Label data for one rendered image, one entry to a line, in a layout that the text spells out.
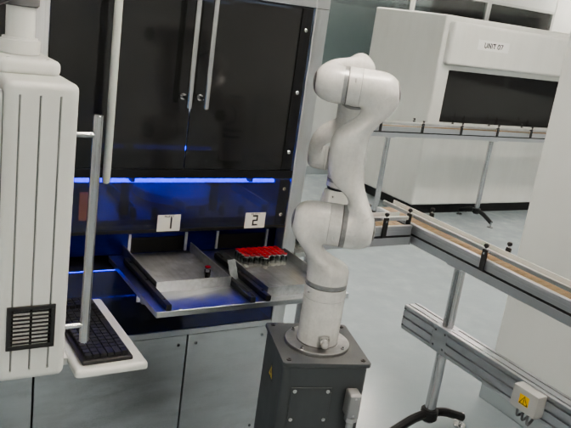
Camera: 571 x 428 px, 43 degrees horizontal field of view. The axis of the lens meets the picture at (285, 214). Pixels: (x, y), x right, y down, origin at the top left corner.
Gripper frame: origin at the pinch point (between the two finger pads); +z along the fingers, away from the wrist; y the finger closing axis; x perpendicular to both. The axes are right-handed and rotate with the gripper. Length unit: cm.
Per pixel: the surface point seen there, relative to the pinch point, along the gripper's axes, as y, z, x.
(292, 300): 12.0, 22.5, 1.1
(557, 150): -143, -23, -32
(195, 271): 34.7, 21.9, -27.0
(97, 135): 84, -33, 15
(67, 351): 85, 30, 4
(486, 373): -84, 62, 6
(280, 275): 5.8, 21.9, -17.8
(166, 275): 46, 22, -25
